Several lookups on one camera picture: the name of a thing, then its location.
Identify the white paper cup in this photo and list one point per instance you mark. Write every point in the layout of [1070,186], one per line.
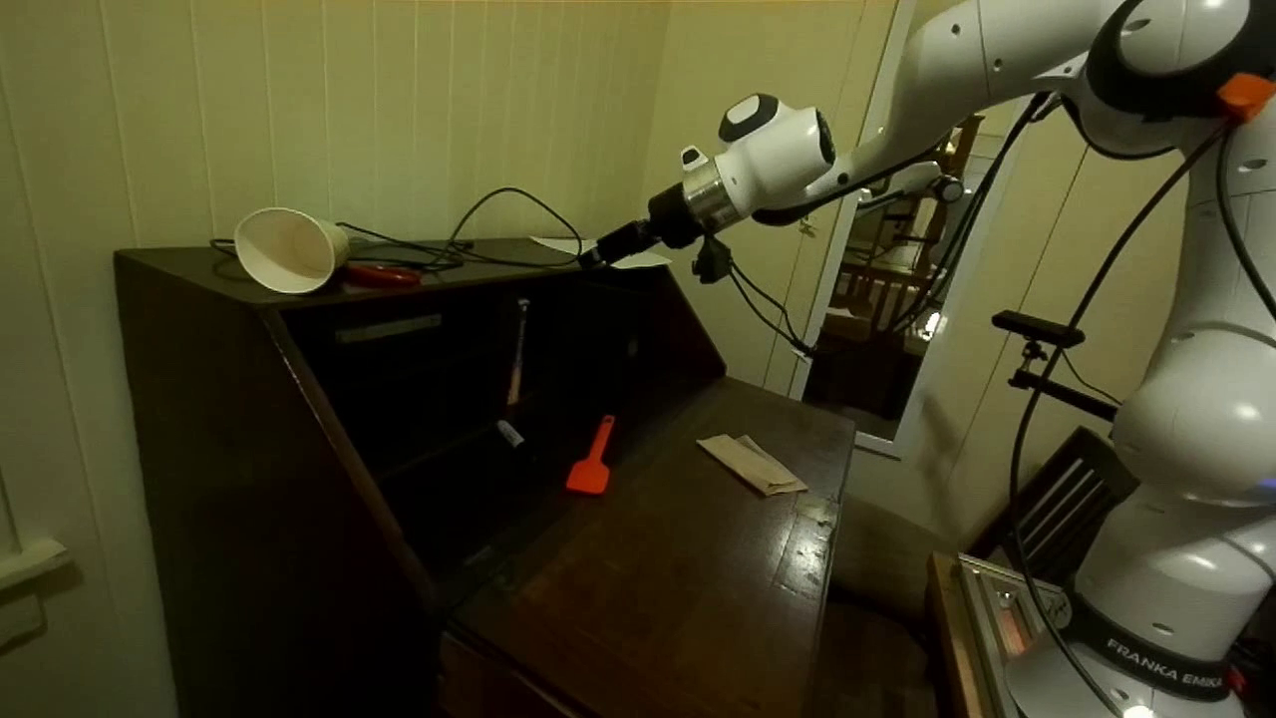
[287,251]

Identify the dark wooden secretary desk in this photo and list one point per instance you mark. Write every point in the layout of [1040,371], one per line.
[339,529]

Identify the orange plastic spatula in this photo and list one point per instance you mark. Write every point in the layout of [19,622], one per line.
[590,473]

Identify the white wall fixture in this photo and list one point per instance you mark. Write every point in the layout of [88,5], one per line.
[22,571]

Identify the silver utensil inside cabinet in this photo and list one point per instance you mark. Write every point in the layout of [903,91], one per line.
[517,380]

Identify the red lid on cabinet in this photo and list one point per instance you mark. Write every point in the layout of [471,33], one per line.
[380,275]

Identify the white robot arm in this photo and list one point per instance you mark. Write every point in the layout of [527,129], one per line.
[1185,561]

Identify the black camera on stand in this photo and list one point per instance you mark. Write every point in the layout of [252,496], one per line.
[1045,371]

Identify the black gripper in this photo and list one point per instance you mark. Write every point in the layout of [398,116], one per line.
[672,220]

